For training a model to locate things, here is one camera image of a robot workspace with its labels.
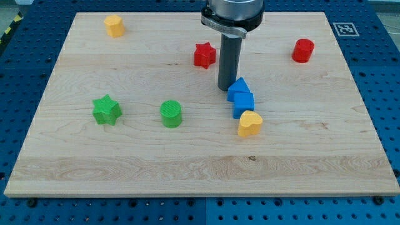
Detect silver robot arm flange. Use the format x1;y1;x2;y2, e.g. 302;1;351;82
201;0;264;39

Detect blue triangle block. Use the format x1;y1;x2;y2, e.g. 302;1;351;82
227;77;251;102

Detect red star block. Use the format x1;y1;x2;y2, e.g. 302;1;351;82
194;42;216;69

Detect green star block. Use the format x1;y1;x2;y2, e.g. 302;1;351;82
92;94;122;126

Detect green cylinder block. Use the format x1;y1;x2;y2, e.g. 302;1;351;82
160;100;182;128

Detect blue cube block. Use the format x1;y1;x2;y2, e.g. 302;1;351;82
232;92;255;119

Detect yellow heart block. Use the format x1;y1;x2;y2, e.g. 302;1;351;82
237;110;263;137

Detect wooden board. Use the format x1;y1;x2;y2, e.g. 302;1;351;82
4;12;399;198

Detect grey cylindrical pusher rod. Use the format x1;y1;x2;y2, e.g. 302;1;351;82
217;34;242;91

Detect yellow hexagon block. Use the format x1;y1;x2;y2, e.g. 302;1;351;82
104;15;125;38

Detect red cylinder block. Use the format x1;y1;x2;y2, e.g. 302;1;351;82
291;39;315;63

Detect white fiducial marker tag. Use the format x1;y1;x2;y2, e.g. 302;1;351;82
332;22;359;37

